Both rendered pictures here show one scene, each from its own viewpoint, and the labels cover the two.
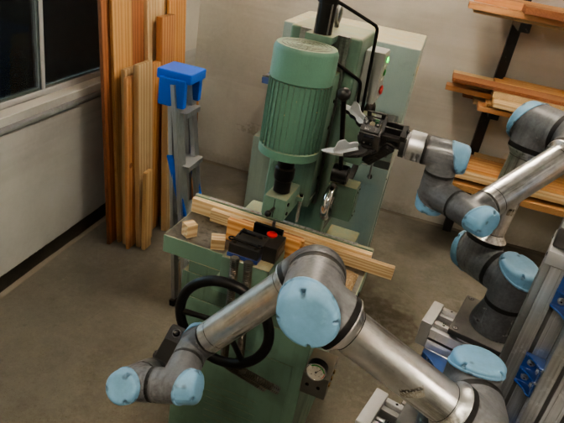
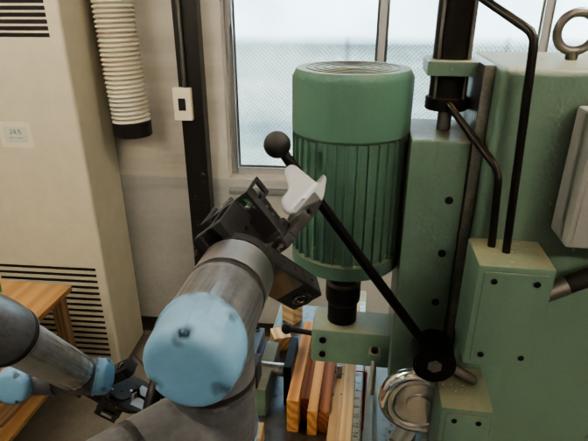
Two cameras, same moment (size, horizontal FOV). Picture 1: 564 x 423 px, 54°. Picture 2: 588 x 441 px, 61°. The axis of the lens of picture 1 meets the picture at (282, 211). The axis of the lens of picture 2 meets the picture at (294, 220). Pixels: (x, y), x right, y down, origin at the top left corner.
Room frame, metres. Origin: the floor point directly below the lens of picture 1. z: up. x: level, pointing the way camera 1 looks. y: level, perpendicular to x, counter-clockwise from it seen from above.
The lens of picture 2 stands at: (1.34, -0.72, 1.60)
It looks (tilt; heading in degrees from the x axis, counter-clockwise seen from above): 24 degrees down; 84
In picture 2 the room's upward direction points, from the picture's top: straight up
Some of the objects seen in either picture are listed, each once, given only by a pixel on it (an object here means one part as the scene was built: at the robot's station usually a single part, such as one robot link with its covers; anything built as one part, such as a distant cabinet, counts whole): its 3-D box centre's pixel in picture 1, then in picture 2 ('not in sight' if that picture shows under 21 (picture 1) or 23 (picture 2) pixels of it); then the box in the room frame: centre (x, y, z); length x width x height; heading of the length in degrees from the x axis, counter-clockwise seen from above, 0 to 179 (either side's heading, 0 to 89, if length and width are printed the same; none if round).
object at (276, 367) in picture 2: (263, 243); (276, 368); (1.39, 0.04, 0.95); 0.09 x 0.07 x 0.09; 75
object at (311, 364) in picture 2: not in sight; (310, 380); (1.45, 0.03, 0.93); 0.15 x 0.02 x 0.05; 75
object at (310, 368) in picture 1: (316, 370); not in sight; (1.23, -0.18, 0.65); 0.06 x 0.04 x 0.08; 75
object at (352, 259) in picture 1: (298, 242); (335, 418); (1.48, -0.07, 0.92); 0.60 x 0.02 x 0.04; 75
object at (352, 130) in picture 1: (357, 136); (500, 303); (1.67, -0.19, 1.23); 0.09 x 0.08 x 0.15; 165
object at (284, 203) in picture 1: (281, 201); (351, 340); (1.52, 0.01, 1.03); 0.14 x 0.07 x 0.09; 165
